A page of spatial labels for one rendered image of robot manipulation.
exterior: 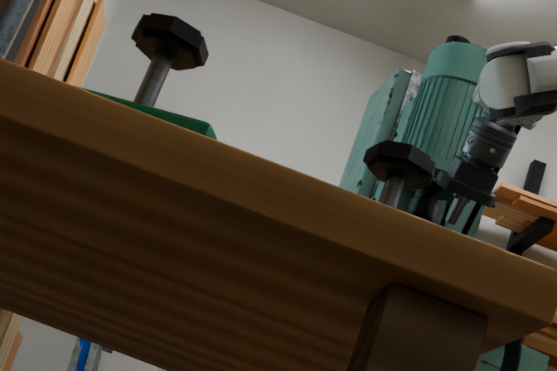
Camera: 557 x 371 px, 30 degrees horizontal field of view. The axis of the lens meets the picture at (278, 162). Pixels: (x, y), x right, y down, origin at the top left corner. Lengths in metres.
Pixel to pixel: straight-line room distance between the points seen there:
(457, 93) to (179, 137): 1.81
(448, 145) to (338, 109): 2.64
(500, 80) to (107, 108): 1.34
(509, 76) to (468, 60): 0.53
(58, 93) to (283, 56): 4.43
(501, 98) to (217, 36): 3.23
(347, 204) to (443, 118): 1.77
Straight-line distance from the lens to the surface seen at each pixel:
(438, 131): 2.17
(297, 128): 4.72
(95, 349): 2.65
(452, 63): 2.25
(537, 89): 1.69
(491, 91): 1.75
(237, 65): 4.81
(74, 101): 0.43
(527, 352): 2.05
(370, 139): 2.44
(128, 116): 0.43
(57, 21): 3.41
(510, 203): 4.40
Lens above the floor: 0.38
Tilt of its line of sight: 20 degrees up
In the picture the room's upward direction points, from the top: 21 degrees clockwise
